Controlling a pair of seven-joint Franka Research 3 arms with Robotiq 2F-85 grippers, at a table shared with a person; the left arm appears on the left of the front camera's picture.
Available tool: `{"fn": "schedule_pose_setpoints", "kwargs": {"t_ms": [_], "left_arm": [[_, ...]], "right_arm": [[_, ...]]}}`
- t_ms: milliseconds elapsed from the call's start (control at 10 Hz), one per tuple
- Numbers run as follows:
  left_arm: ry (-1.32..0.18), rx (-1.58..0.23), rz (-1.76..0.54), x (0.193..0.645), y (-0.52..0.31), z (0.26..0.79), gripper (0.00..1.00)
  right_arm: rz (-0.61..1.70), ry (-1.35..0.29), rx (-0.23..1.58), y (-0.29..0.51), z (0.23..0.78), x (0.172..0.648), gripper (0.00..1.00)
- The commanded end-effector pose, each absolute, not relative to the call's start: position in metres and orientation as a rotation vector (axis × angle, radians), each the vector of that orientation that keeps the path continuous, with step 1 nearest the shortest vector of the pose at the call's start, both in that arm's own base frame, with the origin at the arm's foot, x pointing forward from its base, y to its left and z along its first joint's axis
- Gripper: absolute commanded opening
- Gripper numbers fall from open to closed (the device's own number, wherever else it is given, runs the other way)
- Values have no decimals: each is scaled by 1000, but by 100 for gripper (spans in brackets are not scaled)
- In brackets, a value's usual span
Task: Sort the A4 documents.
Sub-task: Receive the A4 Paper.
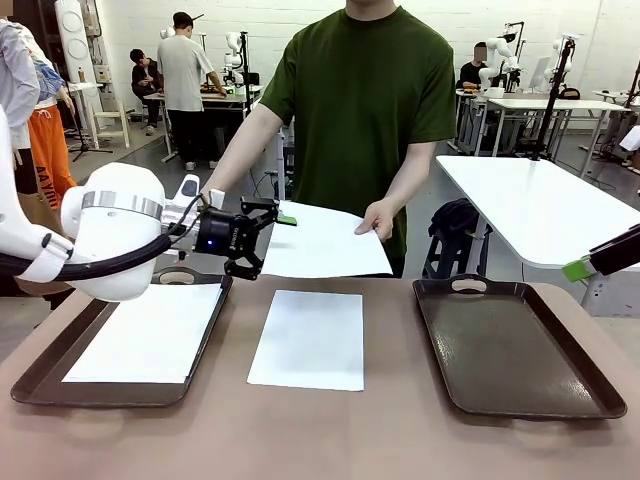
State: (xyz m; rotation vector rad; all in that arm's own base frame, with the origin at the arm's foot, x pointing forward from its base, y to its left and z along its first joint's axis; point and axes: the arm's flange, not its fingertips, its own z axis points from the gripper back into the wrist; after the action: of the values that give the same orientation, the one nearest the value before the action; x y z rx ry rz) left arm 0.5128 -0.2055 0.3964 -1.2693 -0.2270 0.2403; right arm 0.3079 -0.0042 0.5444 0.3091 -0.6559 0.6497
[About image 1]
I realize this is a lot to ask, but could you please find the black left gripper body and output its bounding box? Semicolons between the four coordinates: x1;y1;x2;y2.
196;208;255;260

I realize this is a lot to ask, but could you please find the white A4 paper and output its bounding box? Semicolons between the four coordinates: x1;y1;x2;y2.
259;199;395;279
60;282;225;385
246;288;366;393

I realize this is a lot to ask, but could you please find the person's left forearm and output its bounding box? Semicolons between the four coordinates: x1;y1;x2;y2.
384;142;434;211

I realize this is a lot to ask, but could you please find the person's right forearm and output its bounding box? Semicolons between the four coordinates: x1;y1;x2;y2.
198;117;282;201

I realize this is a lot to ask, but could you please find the person's left hand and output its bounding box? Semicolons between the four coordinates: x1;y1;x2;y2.
353;197;409;244

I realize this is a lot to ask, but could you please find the white desk leg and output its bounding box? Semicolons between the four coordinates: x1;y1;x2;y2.
276;124;296;201

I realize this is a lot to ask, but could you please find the brown plastic serving tray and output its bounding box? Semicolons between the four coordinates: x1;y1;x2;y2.
9;267;235;409
410;273;629;421

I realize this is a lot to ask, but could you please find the wooden background table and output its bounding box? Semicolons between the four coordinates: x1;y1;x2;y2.
142;84;265;164

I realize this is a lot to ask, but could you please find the black step stool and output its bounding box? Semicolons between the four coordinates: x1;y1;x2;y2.
422;234;484;281

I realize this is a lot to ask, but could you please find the black bag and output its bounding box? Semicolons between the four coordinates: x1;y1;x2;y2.
427;197;484;241

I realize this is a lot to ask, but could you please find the person in green t-shirt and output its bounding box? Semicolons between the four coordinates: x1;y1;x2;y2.
259;0;459;279

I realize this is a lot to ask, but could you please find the person in grey t-shirt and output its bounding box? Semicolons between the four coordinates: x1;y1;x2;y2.
156;11;222;172

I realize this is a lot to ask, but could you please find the black clamped pole stand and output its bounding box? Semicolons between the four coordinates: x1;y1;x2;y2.
529;37;574;162

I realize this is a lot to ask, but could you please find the white background table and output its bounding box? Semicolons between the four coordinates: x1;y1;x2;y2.
487;97;632;179

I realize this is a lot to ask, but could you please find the seated person in black jacket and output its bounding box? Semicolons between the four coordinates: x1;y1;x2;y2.
129;47;165;137

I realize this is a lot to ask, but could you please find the figure in orange shorts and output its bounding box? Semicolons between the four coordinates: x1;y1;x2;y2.
0;4;77;211

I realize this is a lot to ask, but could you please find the background computer monitor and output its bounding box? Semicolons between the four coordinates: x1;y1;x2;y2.
528;56;552;92

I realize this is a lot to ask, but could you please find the seated person in black shirt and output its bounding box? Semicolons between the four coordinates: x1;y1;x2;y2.
458;42;490;91

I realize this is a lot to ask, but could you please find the white tower air conditioner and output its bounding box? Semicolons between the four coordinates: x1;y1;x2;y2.
53;0;97;86

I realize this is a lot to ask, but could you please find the black arm cable sleeve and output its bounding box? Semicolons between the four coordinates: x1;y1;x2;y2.
0;192;209;282

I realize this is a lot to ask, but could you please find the black background camera pole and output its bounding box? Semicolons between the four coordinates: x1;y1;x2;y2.
238;29;251;121

